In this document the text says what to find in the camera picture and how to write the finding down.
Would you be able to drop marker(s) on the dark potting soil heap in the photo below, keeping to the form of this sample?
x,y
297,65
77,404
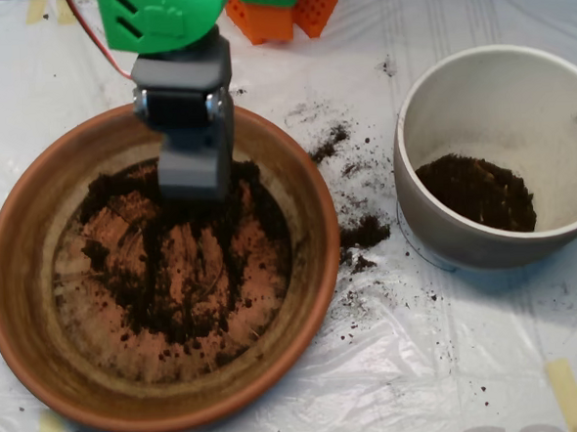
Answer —
x,y
478,194
175,281

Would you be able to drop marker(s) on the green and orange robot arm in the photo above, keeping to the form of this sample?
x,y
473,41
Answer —
x,y
168,17

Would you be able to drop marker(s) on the spilled dark soil clump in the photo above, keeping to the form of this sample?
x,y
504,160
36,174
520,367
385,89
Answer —
x,y
363,231
330,145

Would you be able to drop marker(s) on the terracotta clay bowl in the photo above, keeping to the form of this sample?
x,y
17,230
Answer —
x,y
29,300

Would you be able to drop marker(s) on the white ceramic pot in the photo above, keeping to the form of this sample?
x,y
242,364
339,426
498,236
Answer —
x,y
483,116

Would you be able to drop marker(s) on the clear plastic cover sheet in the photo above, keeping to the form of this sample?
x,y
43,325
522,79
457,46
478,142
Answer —
x,y
425,364

